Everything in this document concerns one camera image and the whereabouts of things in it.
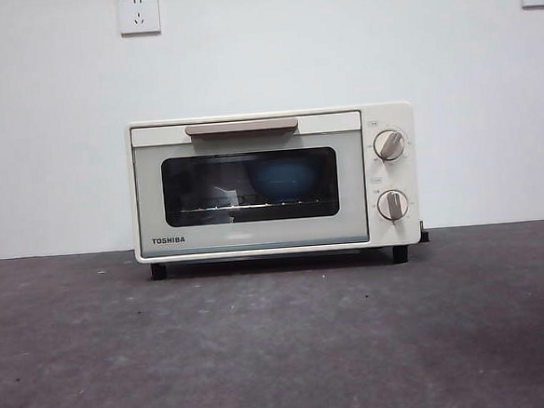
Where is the blue ribbed bowl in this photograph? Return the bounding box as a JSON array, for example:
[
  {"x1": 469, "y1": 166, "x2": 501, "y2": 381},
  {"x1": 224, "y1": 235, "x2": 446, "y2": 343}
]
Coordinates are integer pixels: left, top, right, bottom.
[{"x1": 245, "y1": 156, "x2": 324, "y2": 206}]

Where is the cream oven knob beige grip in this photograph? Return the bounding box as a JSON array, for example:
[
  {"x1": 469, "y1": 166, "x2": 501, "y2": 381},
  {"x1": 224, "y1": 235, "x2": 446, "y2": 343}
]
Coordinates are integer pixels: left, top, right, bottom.
[
  {"x1": 372, "y1": 129, "x2": 409, "y2": 163},
  {"x1": 375, "y1": 188, "x2": 412, "y2": 228}
]

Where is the cream Toshiba toaster oven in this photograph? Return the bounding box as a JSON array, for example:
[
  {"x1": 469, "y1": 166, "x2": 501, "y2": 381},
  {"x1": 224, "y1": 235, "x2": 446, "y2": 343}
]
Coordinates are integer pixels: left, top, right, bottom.
[{"x1": 124, "y1": 101, "x2": 426, "y2": 283}]

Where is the metal wire oven rack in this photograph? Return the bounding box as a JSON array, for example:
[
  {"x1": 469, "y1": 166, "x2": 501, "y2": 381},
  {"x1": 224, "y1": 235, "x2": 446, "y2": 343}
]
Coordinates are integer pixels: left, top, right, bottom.
[{"x1": 178, "y1": 195, "x2": 337, "y2": 218}]

